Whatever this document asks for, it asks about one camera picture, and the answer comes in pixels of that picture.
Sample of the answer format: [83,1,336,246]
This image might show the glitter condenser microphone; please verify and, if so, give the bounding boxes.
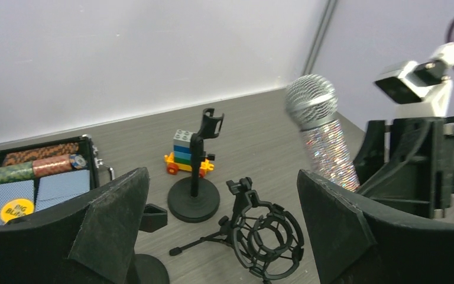
[285,74,360,192]

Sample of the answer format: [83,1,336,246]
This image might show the black microphone stand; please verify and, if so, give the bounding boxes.
[167,108,224,223]
[125,204,170,284]

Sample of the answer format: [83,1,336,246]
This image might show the black tripod stand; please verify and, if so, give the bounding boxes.
[169,177,304,283]

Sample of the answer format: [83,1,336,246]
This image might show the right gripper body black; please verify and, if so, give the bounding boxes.
[354,118,454,218]

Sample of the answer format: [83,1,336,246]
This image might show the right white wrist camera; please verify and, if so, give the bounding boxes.
[374,42,454,118]

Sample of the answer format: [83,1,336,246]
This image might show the colourful toy brick car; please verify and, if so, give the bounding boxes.
[164,130,193,175]

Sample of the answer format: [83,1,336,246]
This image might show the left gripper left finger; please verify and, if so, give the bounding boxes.
[0,167,150,283]

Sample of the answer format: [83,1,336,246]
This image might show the black poker chip case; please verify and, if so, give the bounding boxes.
[0,134,115,225]

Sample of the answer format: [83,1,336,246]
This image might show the black front microphone stand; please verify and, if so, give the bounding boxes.
[125,204,170,284]

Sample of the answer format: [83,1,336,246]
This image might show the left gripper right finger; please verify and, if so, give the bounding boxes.
[297,170,454,283]

